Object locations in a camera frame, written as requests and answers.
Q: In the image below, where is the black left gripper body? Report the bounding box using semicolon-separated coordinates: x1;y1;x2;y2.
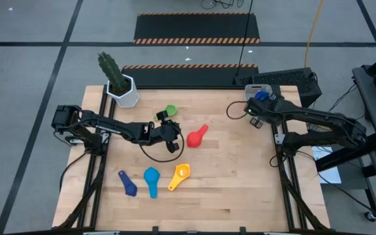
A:
150;110;181;154

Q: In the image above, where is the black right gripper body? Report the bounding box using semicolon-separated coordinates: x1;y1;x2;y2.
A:
245;94;285;129

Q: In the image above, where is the large blue measuring cup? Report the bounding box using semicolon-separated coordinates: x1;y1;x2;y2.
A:
254;89;272;102

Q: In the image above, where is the green measuring cup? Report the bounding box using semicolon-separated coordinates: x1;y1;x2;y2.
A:
152;104;178;122

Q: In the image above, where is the red measuring cup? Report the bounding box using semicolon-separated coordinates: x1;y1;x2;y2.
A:
186;124;210;149

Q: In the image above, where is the yellow measuring cup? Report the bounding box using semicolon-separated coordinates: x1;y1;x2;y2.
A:
167;163;191;192

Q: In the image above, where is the light blue measuring cup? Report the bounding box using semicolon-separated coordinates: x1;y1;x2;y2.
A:
143;166;161;199

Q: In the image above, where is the small dark blue measuring cup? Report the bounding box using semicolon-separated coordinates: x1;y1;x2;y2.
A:
117;170;138;198

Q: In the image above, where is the grey plastic basket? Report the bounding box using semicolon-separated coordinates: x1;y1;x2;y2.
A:
243;83;274;102

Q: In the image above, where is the white hexagonal plant pot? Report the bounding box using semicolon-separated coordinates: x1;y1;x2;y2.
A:
106;74;141;109

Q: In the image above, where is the hazard-striped black floor mat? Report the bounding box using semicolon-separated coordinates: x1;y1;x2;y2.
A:
133;12;261;45
121;63;260;89

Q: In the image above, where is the green cactus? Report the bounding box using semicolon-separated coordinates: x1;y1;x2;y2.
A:
97;50;129;93

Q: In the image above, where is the white paper sheet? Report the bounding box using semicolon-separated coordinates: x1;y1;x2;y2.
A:
311;146;343;185

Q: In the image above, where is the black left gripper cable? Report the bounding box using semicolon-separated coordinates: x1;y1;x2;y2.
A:
138;129;186;164

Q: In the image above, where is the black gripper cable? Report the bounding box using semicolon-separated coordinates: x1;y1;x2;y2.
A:
138;129;186;164
225;100;251;120

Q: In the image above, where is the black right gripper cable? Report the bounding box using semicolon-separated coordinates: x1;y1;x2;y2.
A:
225;100;251;120

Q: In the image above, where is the black aluminium table frame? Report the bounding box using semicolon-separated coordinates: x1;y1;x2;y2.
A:
3;84;376;235

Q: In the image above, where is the black hanging cable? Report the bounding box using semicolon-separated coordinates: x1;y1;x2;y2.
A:
235;0;255;78

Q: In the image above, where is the yellow hanging cable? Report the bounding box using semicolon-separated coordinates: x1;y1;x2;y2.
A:
304;0;325;69

